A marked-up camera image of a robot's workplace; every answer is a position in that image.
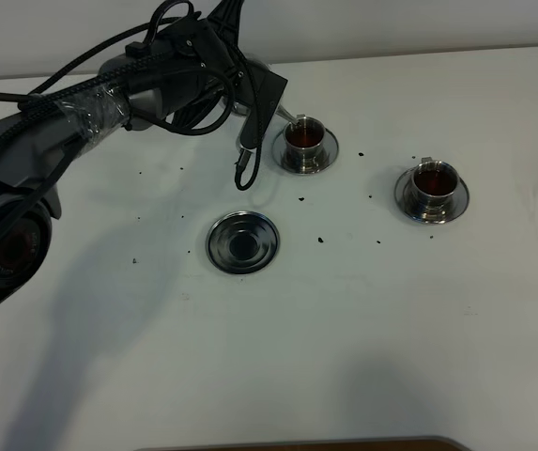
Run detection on right steel cup saucer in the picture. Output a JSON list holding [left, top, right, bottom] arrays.
[[393, 169, 469, 224]]

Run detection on stainless steel teacup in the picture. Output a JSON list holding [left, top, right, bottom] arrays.
[[406, 157, 460, 224], [283, 116, 326, 174]]

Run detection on left stainless steel teacup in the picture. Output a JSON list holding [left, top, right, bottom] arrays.
[[283, 116, 326, 174]]

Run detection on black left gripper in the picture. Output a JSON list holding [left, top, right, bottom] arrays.
[[207, 0, 254, 106]]

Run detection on left steel cup saucer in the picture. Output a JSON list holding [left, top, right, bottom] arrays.
[[270, 127, 339, 176]]

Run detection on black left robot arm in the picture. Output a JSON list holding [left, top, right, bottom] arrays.
[[0, 1, 246, 303]]

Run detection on steel teapot saucer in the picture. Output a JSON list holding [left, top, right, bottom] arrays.
[[205, 210, 281, 275]]

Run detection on stainless steel teapot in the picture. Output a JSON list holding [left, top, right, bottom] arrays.
[[231, 56, 304, 132]]

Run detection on right stainless steel teacup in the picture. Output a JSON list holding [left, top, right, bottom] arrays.
[[406, 157, 460, 224]]

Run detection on steel cup saucer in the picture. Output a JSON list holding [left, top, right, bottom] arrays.
[[270, 127, 339, 176], [393, 169, 469, 224]]

